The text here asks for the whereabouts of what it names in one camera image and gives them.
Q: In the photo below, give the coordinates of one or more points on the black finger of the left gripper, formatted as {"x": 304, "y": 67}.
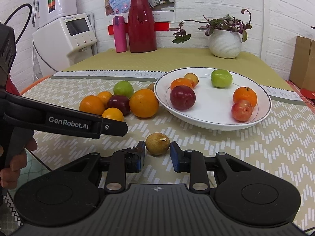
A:
{"x": 114, "y": 127}

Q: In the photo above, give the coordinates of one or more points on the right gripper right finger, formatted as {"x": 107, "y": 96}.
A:
{"x": 192, "y": 162}

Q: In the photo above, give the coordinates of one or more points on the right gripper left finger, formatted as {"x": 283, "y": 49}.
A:
{"x": 130, "y": 160}

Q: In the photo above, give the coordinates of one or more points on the small yellow orange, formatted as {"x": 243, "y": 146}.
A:
{"x": 113, "y": 114}

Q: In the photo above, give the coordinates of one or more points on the dark red plum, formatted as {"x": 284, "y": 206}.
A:
{"x": 182, "y": 98}
{"x": 120, "y": 102}

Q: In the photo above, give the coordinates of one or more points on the small tangerine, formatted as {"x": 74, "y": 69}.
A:
{"x": 104, "y": 96}

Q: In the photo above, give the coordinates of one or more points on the large orange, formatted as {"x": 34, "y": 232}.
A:
{"x": 143, "y": 103}

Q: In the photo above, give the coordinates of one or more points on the green apple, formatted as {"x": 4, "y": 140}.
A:
{"x": 124, "y": 88}
{"x": 221, "y": 78}

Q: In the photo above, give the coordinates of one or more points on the person's left hand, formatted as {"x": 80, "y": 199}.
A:
{"x": 10, "y": 175}

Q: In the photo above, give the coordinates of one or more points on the brown longan by plate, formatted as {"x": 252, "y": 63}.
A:
{"x": 151, "y": 86}

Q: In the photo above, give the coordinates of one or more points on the white round plate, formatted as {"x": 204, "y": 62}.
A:
{"x": 212, "y": 108}

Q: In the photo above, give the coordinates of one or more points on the dark red plum on plate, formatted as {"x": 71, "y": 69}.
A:
{"x": 182, "y": 98}

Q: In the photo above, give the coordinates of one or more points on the white water dispenser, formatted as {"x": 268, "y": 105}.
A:
{"x": 64, "y": 42}

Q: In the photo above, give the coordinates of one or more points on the tangerine on plate left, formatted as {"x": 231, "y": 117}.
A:
{"x": 181, "y": 82}

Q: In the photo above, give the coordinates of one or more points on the tangerine on plate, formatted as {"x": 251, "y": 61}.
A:
{"x": 245, "y": 93}
{"x": 181, "y": 82}

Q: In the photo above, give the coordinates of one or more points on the small yellow red plum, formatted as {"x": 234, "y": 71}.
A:
{"x": 192, "y": 78}

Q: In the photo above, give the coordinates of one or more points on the green apple on plate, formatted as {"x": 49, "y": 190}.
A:
{"x": 221, "y": 78}

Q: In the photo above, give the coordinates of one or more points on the tangerine on plate right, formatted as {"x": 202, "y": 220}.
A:
{"x": 245, "y": 93}

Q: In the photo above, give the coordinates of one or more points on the red thermos jug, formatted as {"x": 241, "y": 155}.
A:
{"x": 142, "y": 37}

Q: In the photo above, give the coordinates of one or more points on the pink thermos bottle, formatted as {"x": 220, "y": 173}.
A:
{"x": 120, "y": 39}

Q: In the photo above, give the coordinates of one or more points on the white ribbed plant pot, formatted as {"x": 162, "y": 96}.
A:
{"x": 225, "y": 44}

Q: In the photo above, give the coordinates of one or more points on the purple green trailing plant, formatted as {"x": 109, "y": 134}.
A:
{"x": 209, "y": 26}

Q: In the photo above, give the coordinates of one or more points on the cardboard box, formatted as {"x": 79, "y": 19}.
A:
{"x": 302, "y": 71}

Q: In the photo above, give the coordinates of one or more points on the white wall purifier unit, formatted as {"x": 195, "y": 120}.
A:
{"x": 49, "y": 10}

